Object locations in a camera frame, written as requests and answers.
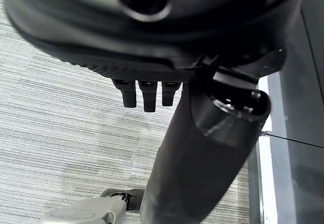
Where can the dark grey cabinet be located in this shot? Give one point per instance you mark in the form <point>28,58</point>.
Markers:
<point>293,133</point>

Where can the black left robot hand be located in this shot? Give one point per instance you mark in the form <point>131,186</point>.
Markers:
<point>141,47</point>

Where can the silver robot leg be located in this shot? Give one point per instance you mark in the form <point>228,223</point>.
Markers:
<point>88,210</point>

